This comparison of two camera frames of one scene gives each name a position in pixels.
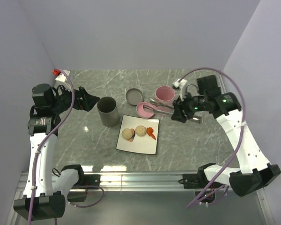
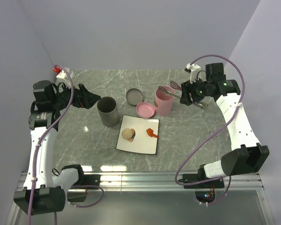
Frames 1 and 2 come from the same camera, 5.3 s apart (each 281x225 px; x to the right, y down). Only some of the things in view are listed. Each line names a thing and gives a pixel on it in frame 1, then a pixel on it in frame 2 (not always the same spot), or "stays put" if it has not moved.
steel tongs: x=160 y=108 → x=203 y=105
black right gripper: x=181 y=105 → x=187 y=87
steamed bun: x=127 y=133 stays put
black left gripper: x=88 y=101 stays put
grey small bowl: x=134 y=96 stays put
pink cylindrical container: x=165 y=95 stays put
